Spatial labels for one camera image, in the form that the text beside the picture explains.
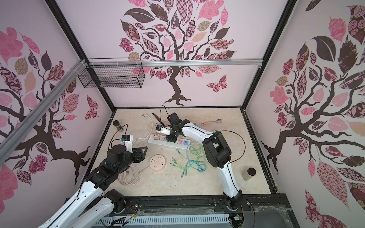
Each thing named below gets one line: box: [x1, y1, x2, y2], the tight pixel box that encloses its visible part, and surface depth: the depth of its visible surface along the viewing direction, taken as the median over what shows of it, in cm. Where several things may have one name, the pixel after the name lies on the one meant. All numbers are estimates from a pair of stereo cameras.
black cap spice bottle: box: [112, 119, 125, 133], surface depth 101 cm
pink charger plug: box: [153, 133, 160, 141], surface depth 97 cm
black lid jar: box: [241, 167, 257, 182], surface depth 77 cm
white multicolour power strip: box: [147, 134, 192, 150], surface depth 98 cm
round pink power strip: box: [149, 154, 166, 172], surface depth 89 cm
